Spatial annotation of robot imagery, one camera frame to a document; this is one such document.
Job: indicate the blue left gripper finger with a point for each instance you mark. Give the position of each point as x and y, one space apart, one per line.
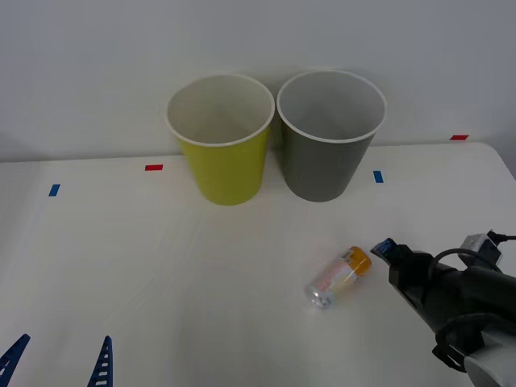
102 363
14 352

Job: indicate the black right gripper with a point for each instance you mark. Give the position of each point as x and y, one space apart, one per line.
415 278

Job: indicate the small orange-capped plastic bottle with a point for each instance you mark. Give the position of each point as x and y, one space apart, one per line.
338 278

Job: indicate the silver and black right arm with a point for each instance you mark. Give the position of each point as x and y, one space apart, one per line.
483 294

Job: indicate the grey plastic waste bin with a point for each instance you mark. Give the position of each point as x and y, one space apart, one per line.
322 169

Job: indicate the yellow-green plastic waste bin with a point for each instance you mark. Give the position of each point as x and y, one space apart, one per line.
225 173

